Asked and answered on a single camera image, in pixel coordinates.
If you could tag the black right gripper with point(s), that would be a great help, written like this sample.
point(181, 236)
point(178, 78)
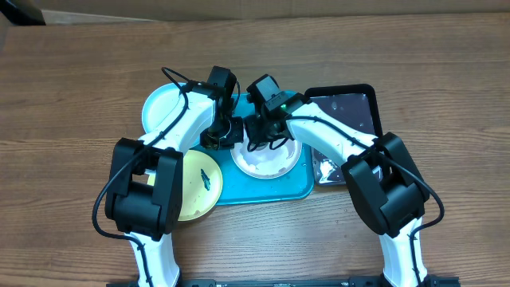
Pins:
point(257, 139)

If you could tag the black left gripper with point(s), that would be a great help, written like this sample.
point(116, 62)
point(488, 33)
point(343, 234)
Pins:
point(207, 142)

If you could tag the white plate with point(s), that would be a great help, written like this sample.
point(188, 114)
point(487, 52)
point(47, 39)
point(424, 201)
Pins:
point(265, 163)

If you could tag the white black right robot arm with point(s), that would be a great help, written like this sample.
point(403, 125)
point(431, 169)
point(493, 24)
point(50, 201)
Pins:
point(385, 186)

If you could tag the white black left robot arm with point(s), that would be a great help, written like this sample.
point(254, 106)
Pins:
point(143, 195)

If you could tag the teal plastic tray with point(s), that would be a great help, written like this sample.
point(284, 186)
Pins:
point(239, 188)

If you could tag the black plastic tray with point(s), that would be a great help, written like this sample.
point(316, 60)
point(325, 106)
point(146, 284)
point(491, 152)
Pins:
point(354, 105)

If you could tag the yellow plate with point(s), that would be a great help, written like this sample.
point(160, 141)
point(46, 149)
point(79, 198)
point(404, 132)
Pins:
point(202, 185)

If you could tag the light blue plate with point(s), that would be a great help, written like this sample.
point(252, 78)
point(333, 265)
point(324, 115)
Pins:
point(160, 103)

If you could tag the brown cardboard backdrop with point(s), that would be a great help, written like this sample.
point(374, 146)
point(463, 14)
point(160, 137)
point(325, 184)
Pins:
point(196, 10)

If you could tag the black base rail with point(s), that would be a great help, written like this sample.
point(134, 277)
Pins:
point(363, 281)

